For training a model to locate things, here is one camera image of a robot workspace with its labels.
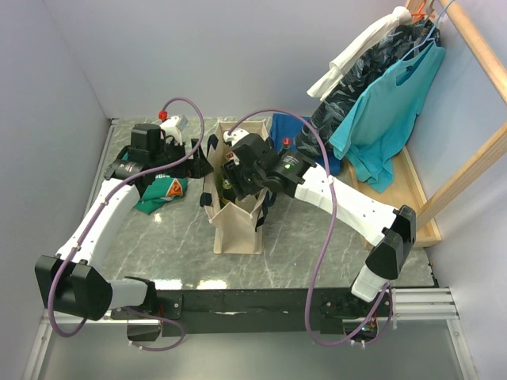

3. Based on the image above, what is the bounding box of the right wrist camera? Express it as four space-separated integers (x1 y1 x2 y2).
223 127 249 146

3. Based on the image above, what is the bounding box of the green folded t-shirt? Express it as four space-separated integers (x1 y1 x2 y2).
135 174 188 215

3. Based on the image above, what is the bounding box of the purple cable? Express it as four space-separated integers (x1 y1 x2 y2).
227 108 395 348
46 97 205 352

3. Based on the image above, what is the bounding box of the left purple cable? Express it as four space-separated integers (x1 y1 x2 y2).
46 97 205 352

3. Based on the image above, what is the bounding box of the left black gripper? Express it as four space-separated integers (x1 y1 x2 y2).
151 138 213 178

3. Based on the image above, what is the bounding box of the blue folded cloth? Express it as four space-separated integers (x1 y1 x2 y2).
269 113 341 176

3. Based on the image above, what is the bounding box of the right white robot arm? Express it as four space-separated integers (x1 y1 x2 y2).
223 128 417 315

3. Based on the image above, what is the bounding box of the turquoise hanging t-shirt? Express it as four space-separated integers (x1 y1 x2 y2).
329 42 446 193

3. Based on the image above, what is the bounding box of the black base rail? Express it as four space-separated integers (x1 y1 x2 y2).
135 287 375 335

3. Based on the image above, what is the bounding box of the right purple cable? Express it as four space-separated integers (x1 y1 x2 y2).
227 108 395 348

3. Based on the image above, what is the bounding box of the blue clothes hanger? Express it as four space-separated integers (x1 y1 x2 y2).
398 0 456 63

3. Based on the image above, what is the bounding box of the beige canvas tote bag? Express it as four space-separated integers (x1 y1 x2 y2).
200 120 269 254

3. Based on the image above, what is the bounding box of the white hanging garment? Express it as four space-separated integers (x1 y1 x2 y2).
307 6 412 101

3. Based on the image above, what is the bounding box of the orange clothes hanger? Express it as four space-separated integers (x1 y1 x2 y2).
405 0 434 23

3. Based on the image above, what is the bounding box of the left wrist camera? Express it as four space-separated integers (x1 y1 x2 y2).
160 115 188 145

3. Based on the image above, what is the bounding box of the wooden clothes rack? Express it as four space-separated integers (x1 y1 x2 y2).
343 1 506 247

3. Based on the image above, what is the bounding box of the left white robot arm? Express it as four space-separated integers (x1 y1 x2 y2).
35 123 212 321

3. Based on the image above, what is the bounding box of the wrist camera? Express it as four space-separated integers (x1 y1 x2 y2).
160 115 188 145
223 127 249 146

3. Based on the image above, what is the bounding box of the dark patterned hanging garment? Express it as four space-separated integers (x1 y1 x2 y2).
311 21 441 152

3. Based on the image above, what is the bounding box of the green glass bottle near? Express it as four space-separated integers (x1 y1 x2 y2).
222 178 235 201

